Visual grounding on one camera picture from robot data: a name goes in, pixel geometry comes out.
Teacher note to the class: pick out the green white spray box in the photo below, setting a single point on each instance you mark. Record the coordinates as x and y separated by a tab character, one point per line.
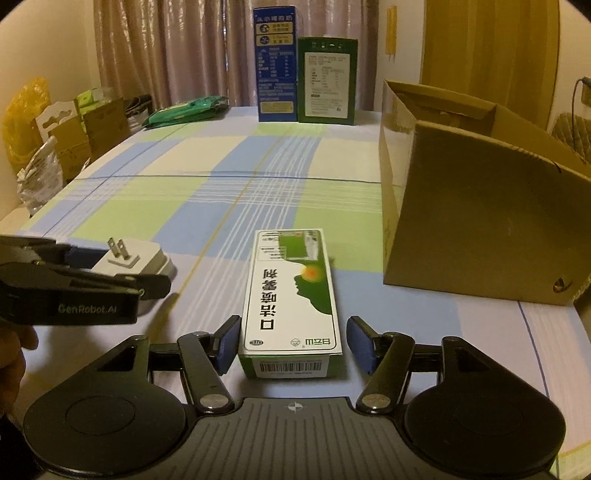
290	324

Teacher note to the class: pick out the wall power socket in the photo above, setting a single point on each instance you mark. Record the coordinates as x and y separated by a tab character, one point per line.
586	91

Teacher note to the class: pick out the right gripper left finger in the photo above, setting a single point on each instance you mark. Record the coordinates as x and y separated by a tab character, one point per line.
205	357

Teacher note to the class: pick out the blue milk carton box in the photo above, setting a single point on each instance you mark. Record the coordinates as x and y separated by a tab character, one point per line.
275	35

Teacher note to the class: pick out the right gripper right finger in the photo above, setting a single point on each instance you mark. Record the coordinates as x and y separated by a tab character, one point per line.
386	359

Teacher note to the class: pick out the checkered tablecloth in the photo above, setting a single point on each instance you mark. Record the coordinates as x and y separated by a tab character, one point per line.
202	190

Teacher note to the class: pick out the open cardboard box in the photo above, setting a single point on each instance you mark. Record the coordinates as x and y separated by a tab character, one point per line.
479	201

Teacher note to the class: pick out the yellow plastic bag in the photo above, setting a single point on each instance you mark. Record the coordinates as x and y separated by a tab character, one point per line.
20	133

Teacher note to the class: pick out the yellow wall strip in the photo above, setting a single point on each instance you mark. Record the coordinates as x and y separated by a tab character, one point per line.
391	32

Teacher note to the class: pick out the white plug adapter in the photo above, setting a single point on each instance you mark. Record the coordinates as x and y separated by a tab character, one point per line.
144	261

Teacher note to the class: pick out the stacked cardboard boxes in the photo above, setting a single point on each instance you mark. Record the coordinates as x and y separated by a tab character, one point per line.
91	125

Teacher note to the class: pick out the green milk carton box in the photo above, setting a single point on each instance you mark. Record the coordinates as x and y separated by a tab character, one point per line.
326	84

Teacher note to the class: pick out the quilted chair cushion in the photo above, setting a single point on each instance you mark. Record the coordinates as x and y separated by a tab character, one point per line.
575	132

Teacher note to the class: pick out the wooden door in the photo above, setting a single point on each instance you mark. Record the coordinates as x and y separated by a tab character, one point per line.
505	52

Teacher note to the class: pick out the green wet wipes pack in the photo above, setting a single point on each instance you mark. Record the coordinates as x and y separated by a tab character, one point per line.
195	110

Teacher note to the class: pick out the person left hand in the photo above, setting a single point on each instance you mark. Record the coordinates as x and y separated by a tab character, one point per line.
14	339

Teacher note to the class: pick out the pink curtain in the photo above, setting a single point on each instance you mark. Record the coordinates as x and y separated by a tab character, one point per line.
176	51

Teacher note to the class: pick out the crumpled clear plastic bag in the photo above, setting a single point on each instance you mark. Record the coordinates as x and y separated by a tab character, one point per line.
41	179

